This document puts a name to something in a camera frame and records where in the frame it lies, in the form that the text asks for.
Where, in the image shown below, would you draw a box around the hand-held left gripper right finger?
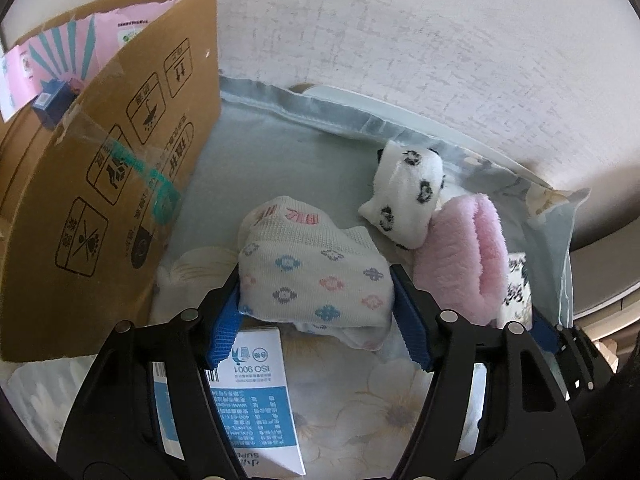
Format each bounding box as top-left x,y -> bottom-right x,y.
389,264 -> 585,480

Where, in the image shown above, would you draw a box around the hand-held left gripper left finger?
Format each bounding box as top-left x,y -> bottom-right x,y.
56,266 -> 242,480

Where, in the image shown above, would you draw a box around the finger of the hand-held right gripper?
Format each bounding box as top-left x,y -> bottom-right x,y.
531,309 -> 617,402

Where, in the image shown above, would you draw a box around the white sock with flower pattern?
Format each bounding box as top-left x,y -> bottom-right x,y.
236,196 -> 392,352

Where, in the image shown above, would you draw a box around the black and white patterned cloth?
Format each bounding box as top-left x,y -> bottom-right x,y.
498,253 -> 534,322

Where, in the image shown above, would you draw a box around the pink fuzzy sock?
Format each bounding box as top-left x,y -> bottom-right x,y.
413,195 -> 510,327

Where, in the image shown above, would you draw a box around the white and blue carton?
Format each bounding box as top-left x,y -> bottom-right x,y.
150,326 -> 307,480

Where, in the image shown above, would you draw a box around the floral bed sheet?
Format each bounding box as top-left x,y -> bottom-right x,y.
0,245 -> 491,480

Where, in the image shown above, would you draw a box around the white fuzzy sock black spots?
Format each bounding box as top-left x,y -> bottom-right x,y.
358,140 -> 446,251

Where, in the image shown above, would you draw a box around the grey-blue blanket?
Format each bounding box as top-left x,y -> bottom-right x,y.
170,75 -> 436,271

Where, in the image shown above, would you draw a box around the brown cardboard box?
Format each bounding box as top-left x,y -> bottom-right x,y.
0,0 -> 221,363

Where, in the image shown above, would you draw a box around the small blue box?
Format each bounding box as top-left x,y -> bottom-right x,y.
33,79 -> 79,126

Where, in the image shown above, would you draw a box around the pink striped paper packet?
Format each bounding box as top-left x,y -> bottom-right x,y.
0,1 -> 176,122

